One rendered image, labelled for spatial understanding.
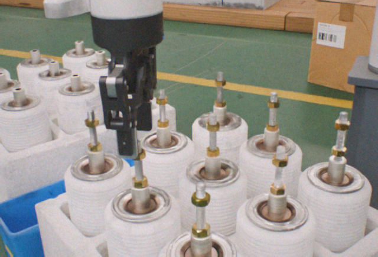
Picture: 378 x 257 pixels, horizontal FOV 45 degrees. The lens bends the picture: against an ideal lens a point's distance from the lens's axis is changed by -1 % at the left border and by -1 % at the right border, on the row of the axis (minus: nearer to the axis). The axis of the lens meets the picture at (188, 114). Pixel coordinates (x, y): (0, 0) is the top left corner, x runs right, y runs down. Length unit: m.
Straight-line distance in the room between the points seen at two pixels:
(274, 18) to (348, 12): 0.89
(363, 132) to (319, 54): 0.77
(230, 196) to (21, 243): 0.37
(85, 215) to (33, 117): 0.30
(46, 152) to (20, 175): 0.06
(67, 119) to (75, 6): 0.51
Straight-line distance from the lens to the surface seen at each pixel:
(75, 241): 0.66
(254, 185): 0.70
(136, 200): 0.57
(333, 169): 0.64
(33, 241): 0.83
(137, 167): 0.55
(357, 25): 1.60
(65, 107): 0.95
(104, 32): 0.47
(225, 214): 0.63
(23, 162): 0.90
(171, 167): 0.70
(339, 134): 0.62
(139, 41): 0.46
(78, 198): 0.66
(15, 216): 0.91
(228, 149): 0.77
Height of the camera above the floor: 0.59
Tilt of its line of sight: 24 degrees down
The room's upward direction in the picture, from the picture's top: 1 degrees counter-clockwise
